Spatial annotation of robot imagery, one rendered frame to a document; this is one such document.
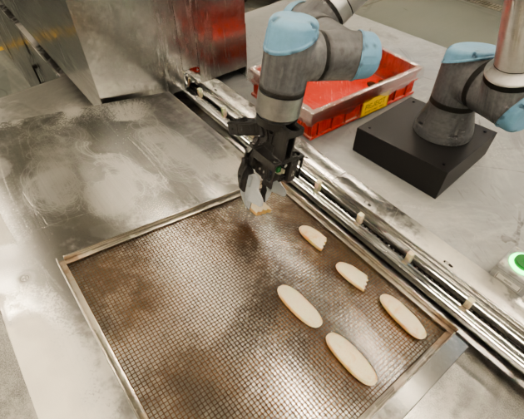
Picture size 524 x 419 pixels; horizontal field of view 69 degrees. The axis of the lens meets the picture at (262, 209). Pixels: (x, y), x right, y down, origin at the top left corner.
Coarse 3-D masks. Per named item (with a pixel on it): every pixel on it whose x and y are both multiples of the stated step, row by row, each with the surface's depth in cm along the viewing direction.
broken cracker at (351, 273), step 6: (336, 264) 75; (342, 264) 74; (348, 264) 74; (342, 270) 73; (348, 270) 73; (354, 270) 73; (348, 276) 72; (354, 276) 72; (360, 276) 72; (366, 276) 73; (354, 282) 72; (360, 282) 71; (360, 288) 71
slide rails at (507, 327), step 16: (208, 96) 125; (336, 192) 96; (336, 208) 92; (352, 208) 92; (400, 240) 85; (400, 256) 82; (416, 256) 83; (416, 272) 80; (432, 272) 80; (464, 288) 77; (480, 304) 75; (480, 320) 73; (496, 320) 73; (496, 336) 70; (512, 336) 71
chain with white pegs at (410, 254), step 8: (192, 88) 131; (200, 88) 125; (200, 96) 127; (224, 112) 118; (232, 120) 118; (312, 184) 99; (320, 184) 96; (320, 192) 97; (352, 216) 92; (360, 216) 88; (384, 240) 87; (392, 248) 85; (408, 256) 81; (424, 272) 81; (432, 280) 80; (456, 296) 77; (464, 304) 74; (472, 304) 74; (472, 312) 75; (496, 328) 72; (504, 336) 72; (512, 344) 71
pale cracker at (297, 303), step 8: (280, 288) 68; (288, 288) 68; (280, 296) 67; (288, 296) 67; (296, 296) 67; (288, 304) 66; (296, 304) 66; (304, 304) 66; (296, 312) 65; (304, 312) 65; (312, 312) 65; (304, 320) 64; (312, 320) 64; (320, 320) 64
